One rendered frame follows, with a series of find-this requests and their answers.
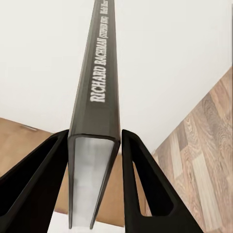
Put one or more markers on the sliding door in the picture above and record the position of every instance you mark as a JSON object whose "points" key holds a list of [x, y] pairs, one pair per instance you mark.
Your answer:
{"points": [[18, 140]]}

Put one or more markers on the hardback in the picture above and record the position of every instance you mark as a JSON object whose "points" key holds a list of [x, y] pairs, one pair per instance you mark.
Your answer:
{"points": [[94, 135]]}

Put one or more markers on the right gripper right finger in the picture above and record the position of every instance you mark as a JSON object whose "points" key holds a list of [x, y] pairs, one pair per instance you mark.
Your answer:
{"points": [[169, 214]]}

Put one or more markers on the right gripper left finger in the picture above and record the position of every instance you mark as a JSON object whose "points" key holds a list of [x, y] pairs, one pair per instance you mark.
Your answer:
{"points": [[29, 190]]}

